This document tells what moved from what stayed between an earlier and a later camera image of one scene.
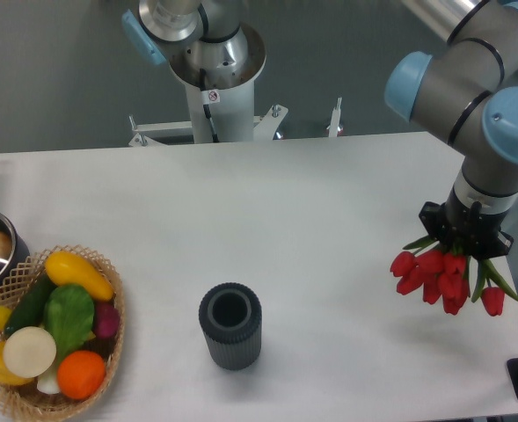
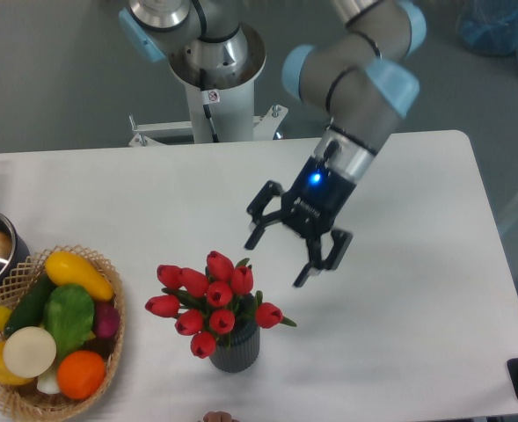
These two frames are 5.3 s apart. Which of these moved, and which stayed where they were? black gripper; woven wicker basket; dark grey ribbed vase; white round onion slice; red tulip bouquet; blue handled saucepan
Moved: red tulip bouquet; black gripper
Stayed: blue handled saucepan; woven wicker basket; dark grey ribbed vase; white round onion slice
